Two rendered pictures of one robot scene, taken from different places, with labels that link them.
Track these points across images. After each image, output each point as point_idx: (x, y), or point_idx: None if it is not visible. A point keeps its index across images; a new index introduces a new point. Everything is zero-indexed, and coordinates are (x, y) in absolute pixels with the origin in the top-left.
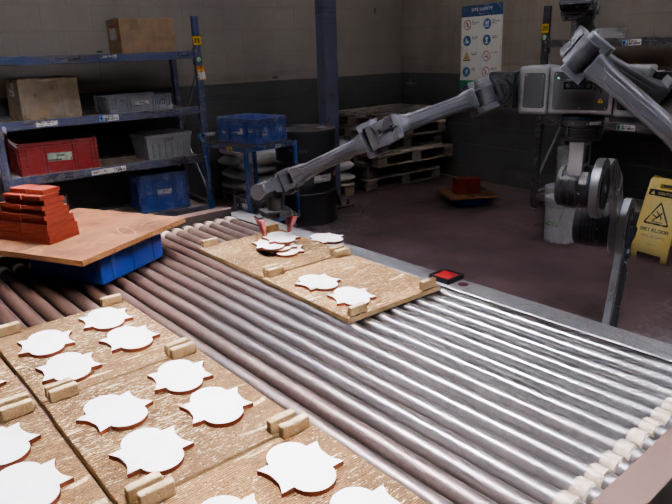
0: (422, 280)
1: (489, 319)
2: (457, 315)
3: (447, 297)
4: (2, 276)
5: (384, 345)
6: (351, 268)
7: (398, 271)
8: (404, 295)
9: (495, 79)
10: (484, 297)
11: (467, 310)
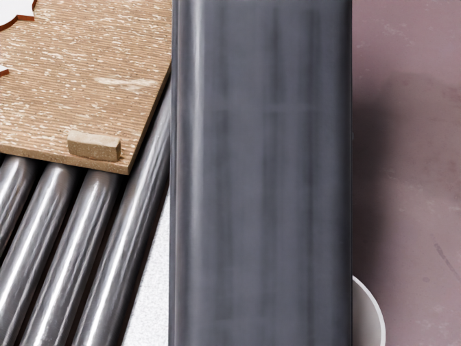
0: (79, 132)
1: (25, 331)
2: (4, 265)
3: (120, 203)
4: None
5: None
6: (122, 2)
7: (161, 70)
8: (22, 138)
9: None
10: (153, 268)
11: (50, 270)
